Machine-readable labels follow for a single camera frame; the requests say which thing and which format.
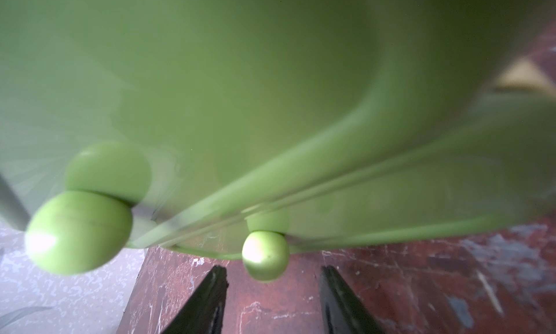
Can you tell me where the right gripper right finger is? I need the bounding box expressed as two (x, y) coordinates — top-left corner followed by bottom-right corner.
(319, 266), (385, 334)

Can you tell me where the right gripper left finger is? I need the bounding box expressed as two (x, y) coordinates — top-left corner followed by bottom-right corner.
(162, 265), (229, 334)

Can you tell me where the green pink drawer cabinet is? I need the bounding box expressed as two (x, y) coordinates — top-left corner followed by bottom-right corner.
(1, 0), (555, 282)

